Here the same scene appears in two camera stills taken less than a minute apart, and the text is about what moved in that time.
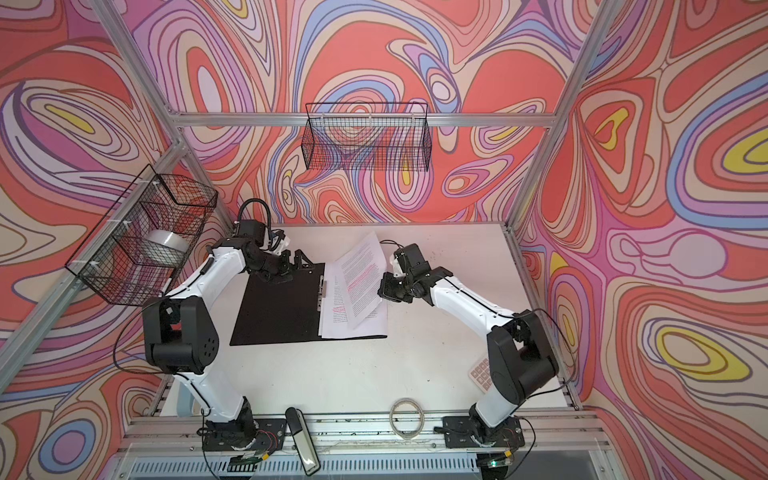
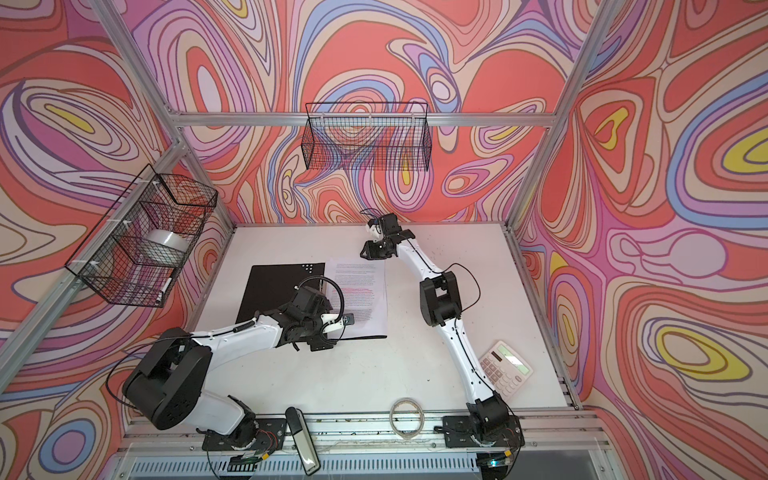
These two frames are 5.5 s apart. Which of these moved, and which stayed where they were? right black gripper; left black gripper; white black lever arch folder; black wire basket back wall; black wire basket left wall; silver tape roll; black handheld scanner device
Moved: right black gripper; left black gripper
Stayed: silver tape roll; black wire basket left wall; black handheld scanner device; white black lever arch folder; black wire basket back wall
